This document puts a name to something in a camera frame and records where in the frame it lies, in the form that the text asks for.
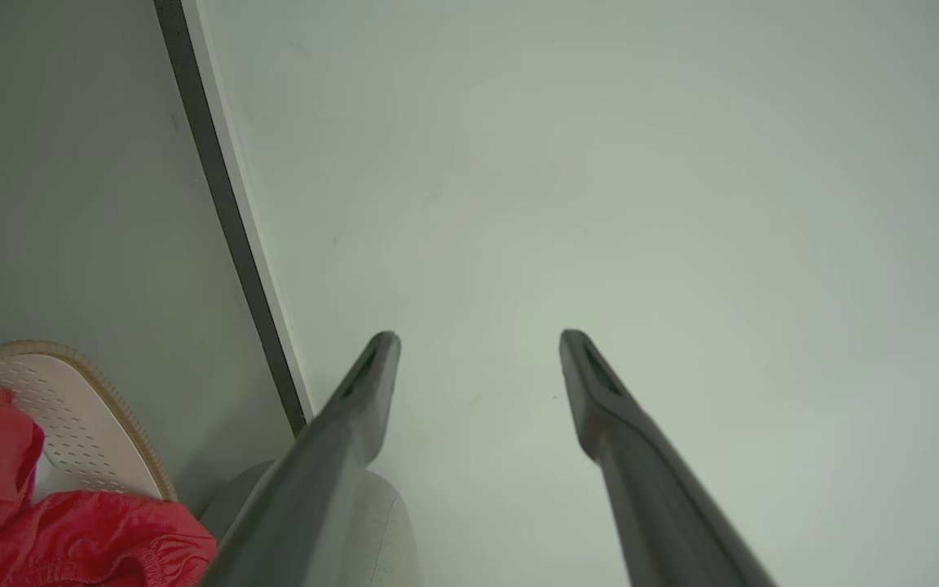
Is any dark baseboard strip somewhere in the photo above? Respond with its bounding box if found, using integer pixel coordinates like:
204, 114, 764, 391
153, 0, 312, 437

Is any white basket with tan rim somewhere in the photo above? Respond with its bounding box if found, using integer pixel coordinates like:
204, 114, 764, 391
0, 341, 178, 587

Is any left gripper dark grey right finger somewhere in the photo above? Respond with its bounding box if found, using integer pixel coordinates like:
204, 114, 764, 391
559, 329, 776, 587

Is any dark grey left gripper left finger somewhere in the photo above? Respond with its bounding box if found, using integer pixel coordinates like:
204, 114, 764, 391
199, 331, 402, 587

